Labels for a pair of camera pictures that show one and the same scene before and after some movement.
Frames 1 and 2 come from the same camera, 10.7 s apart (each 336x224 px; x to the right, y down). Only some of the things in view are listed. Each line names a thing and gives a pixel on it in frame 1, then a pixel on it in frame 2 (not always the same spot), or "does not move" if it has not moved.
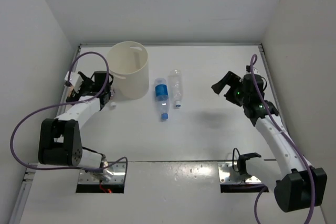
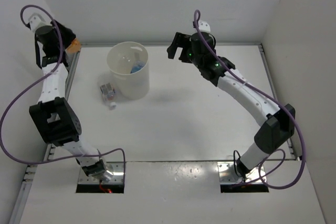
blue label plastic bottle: (161, 97) -> (137, 66)
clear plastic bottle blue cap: (175, 83) -> (126, 62)
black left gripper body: (86, 87) -> (66, 36)
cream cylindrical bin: (128, 62) does not move
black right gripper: (231, 80) -> (180, 40)
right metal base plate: (227, 175) does not move
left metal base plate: (114, 174) does not move
